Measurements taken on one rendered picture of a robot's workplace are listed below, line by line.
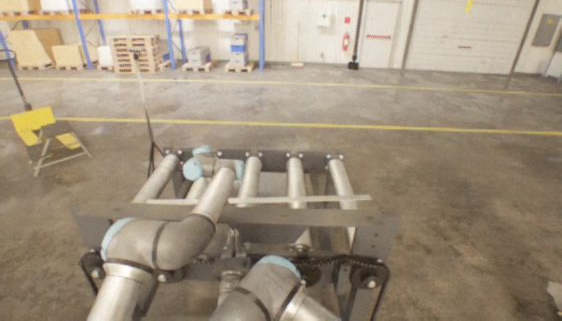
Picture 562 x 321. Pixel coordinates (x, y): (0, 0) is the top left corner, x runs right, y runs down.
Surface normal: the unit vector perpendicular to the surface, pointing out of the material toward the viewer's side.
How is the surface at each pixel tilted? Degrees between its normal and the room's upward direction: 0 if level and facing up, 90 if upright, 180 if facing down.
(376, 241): 90
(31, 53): 90
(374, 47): 90
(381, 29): 90
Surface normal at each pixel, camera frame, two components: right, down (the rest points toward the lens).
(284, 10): -0.01, 0.46
